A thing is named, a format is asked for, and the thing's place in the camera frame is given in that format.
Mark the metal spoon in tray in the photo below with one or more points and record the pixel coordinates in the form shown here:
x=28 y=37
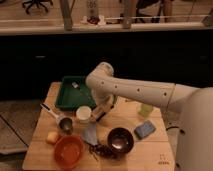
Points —
x=77 y=86

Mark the blue sponge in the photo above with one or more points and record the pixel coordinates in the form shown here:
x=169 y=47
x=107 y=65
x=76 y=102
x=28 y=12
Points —
x=144 y=130

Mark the seated person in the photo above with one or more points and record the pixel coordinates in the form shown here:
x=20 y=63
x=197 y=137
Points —
x=149 y=10

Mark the grey cloth piece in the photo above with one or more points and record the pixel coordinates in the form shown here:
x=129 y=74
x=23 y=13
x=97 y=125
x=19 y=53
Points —
x=89 y=134

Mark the black whiteboard eraser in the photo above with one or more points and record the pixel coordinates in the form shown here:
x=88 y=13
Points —
x=101 y=115

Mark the green plastic cup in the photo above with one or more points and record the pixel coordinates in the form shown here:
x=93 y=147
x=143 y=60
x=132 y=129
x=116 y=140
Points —
x=145 y=110

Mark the dark purple bowl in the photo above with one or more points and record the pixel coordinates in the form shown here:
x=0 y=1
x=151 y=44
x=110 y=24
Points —
x=120 y=141

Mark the black office chair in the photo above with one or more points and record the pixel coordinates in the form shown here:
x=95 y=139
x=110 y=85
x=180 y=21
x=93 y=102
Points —
x=38 y=3

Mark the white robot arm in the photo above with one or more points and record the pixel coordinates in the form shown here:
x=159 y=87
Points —
x=195 y=139

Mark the orange plastic bowl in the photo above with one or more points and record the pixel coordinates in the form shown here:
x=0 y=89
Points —
x=68 y=152

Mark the white paper cup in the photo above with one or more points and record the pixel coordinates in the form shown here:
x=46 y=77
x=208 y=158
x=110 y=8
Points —
x=83 y=114

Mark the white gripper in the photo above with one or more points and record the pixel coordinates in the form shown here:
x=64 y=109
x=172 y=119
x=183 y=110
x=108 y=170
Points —
x=102 y=99

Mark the yellow round fruit toy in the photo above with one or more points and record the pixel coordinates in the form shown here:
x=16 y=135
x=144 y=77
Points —
x=52 y=137

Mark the dark grapes bunch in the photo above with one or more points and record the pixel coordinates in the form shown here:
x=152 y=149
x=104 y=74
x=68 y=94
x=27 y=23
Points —
x=101 y=150

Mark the metal measuring cup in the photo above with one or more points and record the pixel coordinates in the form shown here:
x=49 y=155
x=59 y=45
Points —
x=64 y=123

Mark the green plastic tray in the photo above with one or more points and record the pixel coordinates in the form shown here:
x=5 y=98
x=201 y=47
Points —
x=69 y=98

